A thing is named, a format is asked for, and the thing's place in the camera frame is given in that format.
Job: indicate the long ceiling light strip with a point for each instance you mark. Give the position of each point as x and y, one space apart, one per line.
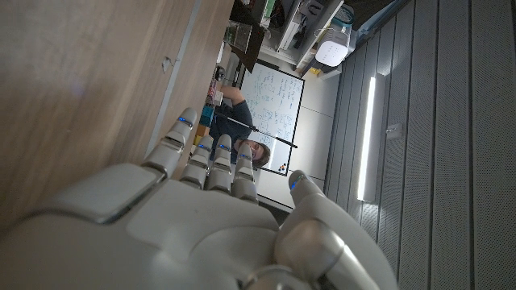
366 141

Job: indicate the white square box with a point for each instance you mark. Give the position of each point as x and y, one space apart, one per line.
218 97

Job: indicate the teal cube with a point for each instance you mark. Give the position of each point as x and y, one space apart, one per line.
207 115

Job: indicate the small grey ceiling fixture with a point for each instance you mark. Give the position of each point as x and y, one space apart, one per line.
394 131

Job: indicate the black computer monitor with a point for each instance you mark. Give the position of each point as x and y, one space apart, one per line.
250 52

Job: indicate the orange block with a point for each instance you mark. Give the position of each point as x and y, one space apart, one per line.
201 130

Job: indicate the thin pole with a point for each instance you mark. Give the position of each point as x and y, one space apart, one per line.
278 139

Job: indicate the white open shelf unit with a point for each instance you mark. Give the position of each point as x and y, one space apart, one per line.
290 24

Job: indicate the person in dark shirt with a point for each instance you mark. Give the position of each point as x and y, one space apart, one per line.
230 121

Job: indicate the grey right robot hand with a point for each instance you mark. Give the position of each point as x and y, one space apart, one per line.
181 233

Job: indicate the whiteboard with black frame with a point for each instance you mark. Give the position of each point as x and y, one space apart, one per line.
270 92

